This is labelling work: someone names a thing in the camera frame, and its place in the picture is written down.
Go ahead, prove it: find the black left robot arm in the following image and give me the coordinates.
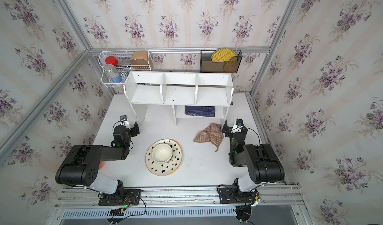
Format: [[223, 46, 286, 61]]
[[55, 121, 140, 196]]

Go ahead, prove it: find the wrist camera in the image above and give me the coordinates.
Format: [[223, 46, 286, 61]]
[[119, 115, 130, 129], [231, 119, 243, 133]]

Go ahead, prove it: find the white wooden bookshelf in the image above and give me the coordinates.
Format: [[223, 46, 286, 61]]
[[123, 71, 234, 124]]

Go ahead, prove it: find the black mesh basket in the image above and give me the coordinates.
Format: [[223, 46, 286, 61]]
[[200, 49, 243, 73]]

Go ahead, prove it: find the star patterned plate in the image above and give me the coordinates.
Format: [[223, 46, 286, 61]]
[[145, 139, 183, 177]]

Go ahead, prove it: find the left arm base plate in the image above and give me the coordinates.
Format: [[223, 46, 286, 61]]
[[98, 189, 142, 206]]

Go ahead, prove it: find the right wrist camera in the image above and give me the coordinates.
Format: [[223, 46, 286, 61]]
[[231, 119, 243, 133]]

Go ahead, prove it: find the clear plastic bottle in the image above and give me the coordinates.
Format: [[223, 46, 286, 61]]
[[104, 64, 122, 83]]

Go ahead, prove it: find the red lidded jar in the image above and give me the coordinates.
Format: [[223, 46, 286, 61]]
[[105, 56, 119, 66]]

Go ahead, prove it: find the orange striped cloth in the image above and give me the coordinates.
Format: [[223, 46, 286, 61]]
[[193, 123, 223, 152]]

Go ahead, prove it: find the round woven coaster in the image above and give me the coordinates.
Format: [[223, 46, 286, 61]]
[[222, 61, 238, 73]]

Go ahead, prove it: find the brown cardboard box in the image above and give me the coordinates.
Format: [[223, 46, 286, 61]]
[[130, 51, 151, 65]]

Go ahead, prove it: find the aluminium mounting rail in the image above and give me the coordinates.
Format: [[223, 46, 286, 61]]
[[53, 184, 305, 209]]

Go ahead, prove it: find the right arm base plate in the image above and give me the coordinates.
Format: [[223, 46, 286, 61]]
[[216, 185, 260, 205]]

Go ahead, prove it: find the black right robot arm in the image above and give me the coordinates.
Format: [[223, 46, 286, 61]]
[[221, 119, 285, 195]]

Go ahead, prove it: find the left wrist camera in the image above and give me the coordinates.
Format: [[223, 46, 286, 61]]
[[119, 115, 130, 129]]

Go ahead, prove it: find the cream ceramic bowl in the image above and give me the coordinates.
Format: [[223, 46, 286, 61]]
[[152, 143, 173, 164]]

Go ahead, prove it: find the yellow woven fan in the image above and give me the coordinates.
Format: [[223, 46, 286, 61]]
[[211, 48, 236, 62]]

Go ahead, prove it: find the white wire basket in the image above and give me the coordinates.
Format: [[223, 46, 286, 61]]
[[98, 50, 154, 88]]

